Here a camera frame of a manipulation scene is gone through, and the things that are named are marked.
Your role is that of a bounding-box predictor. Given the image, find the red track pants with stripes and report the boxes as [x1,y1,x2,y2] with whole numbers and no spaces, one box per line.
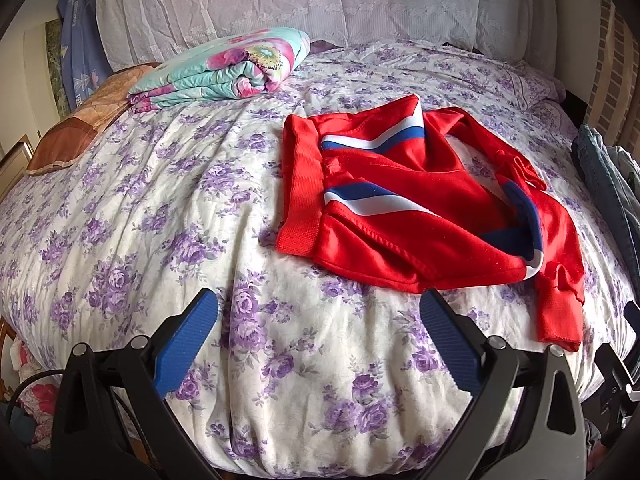
[276,96,585,352]

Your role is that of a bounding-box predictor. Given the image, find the pink floral fabric under bed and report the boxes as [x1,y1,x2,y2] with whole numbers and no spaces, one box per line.
[10,338,58,450]

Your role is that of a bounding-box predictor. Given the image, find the purple floral bed quilt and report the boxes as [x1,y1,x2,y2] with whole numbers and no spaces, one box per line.
[1,41,634,478]

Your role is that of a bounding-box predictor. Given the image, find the teal grey clothes pile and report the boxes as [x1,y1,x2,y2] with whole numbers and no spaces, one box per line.
[572,125,639,299]

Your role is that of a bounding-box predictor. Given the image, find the brown orange pillow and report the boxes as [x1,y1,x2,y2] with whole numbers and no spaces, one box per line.
[26,62,158,177]

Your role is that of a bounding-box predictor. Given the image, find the blue patterned hanging cloth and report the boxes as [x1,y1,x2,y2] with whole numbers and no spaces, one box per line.
[58,0,113,110]

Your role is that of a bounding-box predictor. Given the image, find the folded turquoise floral blanket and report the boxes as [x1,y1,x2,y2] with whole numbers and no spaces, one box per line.
[128,27,310,112]

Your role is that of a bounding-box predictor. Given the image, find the black cable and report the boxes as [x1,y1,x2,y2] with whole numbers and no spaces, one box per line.
[3,367,66,413]

